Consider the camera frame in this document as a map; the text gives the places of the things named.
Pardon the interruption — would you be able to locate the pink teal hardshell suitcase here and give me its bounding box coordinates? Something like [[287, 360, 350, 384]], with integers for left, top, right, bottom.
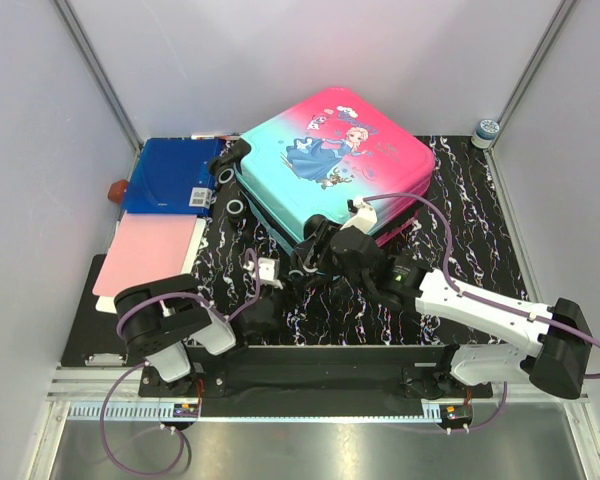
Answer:
[[209, 87, 435, 256]]

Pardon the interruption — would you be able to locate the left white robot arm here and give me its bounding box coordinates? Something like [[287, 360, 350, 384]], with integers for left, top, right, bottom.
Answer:
[[114, 274, 291, 397]]

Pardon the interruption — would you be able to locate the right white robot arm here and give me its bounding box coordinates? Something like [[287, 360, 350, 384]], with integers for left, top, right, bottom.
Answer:
[[291, 220, 591, 400]]

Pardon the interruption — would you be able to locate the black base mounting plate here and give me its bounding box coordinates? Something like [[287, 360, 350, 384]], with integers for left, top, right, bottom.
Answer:
[[139, 346, 492, 400]]

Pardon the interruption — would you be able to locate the pink white board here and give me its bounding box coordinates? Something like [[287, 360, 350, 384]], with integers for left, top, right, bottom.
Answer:
[[92, 213, 207, 314]]

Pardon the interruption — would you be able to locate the black clipboard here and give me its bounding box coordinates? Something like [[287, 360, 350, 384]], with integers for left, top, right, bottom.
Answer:
[[60, 254, 128, 368]]

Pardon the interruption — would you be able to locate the blue folder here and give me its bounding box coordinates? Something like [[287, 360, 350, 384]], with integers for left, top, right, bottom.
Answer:
[[121, 138, 224, 217]]

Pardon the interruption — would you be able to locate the brown red round object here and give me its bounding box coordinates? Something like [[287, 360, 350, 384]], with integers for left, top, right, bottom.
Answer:
[[107, 179, 129, 205]]

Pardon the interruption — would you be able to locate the blue lidded small jar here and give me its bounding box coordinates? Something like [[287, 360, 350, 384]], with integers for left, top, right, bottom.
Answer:
[[471, 119, 500, 150]]

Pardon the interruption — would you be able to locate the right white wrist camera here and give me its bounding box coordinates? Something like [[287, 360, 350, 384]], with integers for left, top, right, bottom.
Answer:
[[341, 196, 377, 234]]

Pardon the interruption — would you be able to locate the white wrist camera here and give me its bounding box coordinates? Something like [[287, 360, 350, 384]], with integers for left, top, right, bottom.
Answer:
[[341, 196, 377, 234], [244, 257, 284, 289]]

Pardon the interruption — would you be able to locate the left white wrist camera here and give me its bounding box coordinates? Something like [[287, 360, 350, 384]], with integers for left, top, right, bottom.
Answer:
[[244, 257, 284, 289]]

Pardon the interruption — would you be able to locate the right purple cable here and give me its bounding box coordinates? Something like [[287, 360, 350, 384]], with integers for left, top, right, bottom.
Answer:
[[359, 192, 600, 434]]

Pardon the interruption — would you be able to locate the aluminium rail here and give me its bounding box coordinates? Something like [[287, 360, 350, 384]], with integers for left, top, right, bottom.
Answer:
[[47, 363, 591, 424]]

